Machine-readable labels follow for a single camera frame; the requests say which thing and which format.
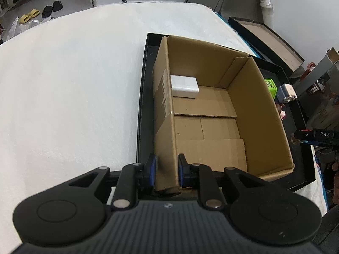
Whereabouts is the black tray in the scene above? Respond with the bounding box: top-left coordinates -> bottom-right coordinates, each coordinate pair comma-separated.
136,33 -> 316,193

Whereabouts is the small white box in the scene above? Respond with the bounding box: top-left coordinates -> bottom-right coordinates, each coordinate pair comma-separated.
170,75 -> 199,98

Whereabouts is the white plastic bag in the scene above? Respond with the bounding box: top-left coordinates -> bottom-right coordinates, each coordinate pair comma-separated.
5,17 -> 40,41

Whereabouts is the green toy box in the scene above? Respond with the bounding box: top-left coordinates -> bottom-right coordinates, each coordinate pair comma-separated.
264,78 -> 277,100

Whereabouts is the magenta toy figure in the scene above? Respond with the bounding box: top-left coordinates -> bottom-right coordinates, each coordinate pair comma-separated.
275,102 -> 287,120

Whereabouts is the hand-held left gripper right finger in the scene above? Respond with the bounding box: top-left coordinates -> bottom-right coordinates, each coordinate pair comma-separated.
177,153 -> 267,209

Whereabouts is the brown cardboard box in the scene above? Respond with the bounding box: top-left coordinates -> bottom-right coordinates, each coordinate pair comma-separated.
152,35 -> 295,197

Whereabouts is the black box lid brown inside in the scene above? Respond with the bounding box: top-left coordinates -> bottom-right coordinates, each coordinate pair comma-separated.
228,17 -> 305,72

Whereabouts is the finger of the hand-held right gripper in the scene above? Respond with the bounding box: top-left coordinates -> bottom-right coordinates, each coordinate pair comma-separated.
295,129 -> 314,145

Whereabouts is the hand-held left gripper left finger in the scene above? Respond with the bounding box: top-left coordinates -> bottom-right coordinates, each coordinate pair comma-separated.
68,153 -> 157,209

